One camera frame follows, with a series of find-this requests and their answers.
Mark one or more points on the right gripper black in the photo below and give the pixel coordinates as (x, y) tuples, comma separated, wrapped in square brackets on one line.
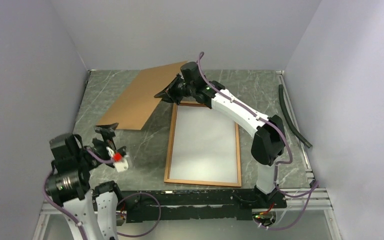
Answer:
[(166, 96)]

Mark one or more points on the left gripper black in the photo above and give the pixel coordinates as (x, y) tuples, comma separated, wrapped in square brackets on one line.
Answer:
[(106, 130)]

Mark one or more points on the brown backing board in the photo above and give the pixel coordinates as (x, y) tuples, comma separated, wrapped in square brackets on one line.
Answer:
[(136, 103)]

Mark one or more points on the wooden picture frame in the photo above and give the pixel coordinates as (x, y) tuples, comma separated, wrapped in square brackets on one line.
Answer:
[(202, 180)]

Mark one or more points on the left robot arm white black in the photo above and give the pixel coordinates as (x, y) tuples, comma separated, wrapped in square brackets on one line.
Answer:
[(89, 212)]

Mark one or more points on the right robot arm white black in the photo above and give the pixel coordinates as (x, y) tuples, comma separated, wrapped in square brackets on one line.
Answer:
[(267, 132)]

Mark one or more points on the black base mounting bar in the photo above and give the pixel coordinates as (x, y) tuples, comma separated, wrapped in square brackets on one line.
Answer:
[(197, 204)]

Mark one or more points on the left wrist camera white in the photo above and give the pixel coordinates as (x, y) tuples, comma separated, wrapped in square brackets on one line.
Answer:
[(121, 164)]

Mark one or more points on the aluminium extrusion rail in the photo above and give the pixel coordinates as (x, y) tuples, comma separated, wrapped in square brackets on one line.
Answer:
[(319, 200)]

